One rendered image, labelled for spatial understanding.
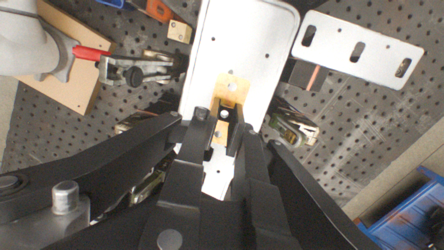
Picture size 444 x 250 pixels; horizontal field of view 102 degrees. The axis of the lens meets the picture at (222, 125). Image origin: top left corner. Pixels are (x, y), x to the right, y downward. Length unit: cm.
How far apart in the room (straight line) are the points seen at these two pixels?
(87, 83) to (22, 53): 22
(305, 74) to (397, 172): 191
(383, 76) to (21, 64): 98
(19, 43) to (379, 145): 135
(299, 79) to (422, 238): 241
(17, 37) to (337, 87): 106
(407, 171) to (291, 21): 207
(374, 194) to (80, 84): 241
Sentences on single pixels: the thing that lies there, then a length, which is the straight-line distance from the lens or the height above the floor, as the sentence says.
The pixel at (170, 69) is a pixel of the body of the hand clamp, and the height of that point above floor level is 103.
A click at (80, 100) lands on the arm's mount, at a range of 96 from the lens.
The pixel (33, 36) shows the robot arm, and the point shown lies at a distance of 82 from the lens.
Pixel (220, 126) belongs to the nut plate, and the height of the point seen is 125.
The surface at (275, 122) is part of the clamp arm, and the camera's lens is 48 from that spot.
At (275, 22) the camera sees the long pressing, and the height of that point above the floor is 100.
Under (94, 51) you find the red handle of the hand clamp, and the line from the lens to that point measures 40.
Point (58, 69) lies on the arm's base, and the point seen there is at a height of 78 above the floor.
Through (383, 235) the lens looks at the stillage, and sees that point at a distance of 250.
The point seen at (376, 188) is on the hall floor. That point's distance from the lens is 232.
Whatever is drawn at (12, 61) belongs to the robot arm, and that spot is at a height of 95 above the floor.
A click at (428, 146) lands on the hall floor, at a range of 236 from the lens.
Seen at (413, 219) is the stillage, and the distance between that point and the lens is 251.
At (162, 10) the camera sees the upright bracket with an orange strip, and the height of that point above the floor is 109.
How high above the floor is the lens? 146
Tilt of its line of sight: 70 degrees down
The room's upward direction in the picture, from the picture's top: 173 degrees counter-clockwise
